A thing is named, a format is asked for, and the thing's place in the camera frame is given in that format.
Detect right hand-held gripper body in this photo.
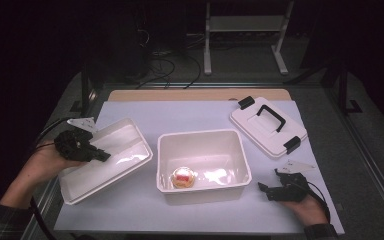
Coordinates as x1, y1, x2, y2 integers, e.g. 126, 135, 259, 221
273, 159, 316, 203

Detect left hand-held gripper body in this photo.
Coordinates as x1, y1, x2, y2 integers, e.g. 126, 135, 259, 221
53, 116, 98, 163

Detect white shallow plastic tray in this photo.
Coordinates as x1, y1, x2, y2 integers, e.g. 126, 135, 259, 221
58, 117, 154, 206

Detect white plastic storage box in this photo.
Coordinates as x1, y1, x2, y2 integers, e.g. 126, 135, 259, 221
155, 129, 253, 206

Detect round pastry red label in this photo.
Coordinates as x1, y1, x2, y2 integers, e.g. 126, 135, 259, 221
170, 166, 198, 190

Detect person's right hand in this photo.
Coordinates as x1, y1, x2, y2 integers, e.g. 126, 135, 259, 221
279, 194, 330, 227

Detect person's left hand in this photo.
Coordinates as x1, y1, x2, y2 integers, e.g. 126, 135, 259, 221
23, 143, 86, 188

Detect black metal stand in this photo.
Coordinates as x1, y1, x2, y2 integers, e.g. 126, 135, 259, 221
336, 64, 364, 117
69, 61, 98, 116

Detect white table cover sheet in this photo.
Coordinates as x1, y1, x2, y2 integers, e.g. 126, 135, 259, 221
53, 99, 346, 235

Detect wooden table board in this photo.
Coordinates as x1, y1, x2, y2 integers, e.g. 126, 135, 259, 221
108, 88, 293, 102

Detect white metal stand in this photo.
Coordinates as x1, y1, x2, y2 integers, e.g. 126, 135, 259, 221
203, 0, 295, 76

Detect right hand-held gripper cable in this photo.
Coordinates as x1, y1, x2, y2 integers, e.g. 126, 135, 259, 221
306, 180, 332, 224

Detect hand-held gripper cable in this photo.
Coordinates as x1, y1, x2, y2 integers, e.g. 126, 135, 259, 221
28, 117, 78, 240
306, 180, 332, 224

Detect white lid with black handle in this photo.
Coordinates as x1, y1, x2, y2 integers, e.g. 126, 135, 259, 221
229, 95, 309, 159

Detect left hand-held gripper cable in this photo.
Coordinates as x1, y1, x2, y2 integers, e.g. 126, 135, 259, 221
28, 117, 78, 240

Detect black floor cables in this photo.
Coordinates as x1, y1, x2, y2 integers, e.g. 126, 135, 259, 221
134, 28, 204, 90

